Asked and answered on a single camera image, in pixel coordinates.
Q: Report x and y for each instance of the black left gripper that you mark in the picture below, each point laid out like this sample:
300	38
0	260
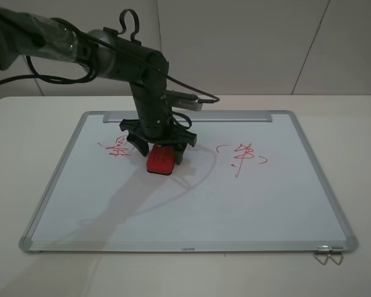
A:
155	123

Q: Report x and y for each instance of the red whiteboard eraser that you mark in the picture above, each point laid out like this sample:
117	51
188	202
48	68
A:
161	160

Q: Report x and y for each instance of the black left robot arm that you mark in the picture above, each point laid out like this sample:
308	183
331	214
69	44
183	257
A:
104	54

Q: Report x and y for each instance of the left metal binder clip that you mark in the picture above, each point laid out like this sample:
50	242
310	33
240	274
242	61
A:
322	254

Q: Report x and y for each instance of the metal binder clip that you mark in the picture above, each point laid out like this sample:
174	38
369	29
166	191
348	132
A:
322	254
336	255

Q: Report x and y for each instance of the right metal binder clip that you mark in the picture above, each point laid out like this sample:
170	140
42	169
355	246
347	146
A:
336	255

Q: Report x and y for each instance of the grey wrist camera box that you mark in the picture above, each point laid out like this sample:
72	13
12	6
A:
183	101

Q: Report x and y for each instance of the white board with grey frame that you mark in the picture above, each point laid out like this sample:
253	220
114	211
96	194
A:
252	183

